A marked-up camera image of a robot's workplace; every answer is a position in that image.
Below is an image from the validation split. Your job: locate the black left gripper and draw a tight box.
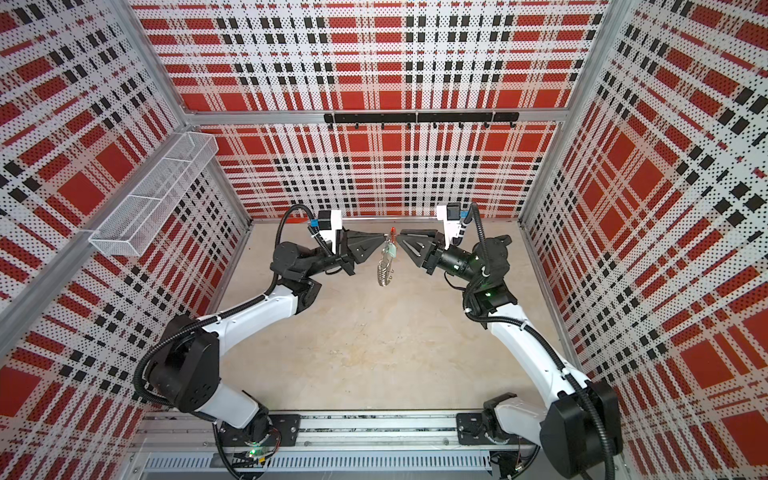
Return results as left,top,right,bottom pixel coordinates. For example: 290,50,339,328
303,226,385,278

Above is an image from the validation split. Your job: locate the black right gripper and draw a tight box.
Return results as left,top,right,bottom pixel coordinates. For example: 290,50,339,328
397,234,480,290

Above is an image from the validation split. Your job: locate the metal keyring gauge red handle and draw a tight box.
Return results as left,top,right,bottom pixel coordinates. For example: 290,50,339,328
377,227,397,287

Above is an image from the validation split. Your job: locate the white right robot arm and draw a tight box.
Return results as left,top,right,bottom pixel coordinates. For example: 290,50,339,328
398,230,623,479

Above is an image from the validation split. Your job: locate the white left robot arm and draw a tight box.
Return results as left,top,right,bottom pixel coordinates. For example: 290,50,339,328
133,229,386,444

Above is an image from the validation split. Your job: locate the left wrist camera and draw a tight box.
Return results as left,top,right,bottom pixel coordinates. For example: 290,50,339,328
309,209,343,253

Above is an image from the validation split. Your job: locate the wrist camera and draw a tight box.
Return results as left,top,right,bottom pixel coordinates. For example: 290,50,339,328
435,202,470,248
309,209,343,253

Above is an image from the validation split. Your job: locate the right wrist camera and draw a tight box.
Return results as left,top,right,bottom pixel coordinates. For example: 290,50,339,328
435,202,470,248

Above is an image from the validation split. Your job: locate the black hook rail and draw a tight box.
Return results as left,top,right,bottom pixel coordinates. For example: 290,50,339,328
323,111,520,127

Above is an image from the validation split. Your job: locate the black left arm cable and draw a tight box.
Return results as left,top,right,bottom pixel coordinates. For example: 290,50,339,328
133,203,328,480

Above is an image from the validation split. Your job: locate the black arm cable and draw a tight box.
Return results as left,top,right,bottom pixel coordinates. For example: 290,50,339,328
467,202,618,480
133,203,328,480

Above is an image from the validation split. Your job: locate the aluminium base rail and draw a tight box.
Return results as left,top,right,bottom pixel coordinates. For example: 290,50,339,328
118,410,560,479

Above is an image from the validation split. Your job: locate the white wire mesh basket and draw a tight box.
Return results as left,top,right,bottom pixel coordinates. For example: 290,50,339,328
89,131,218,257

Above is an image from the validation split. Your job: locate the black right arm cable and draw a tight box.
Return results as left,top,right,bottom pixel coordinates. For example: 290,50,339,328
467,202,618,480

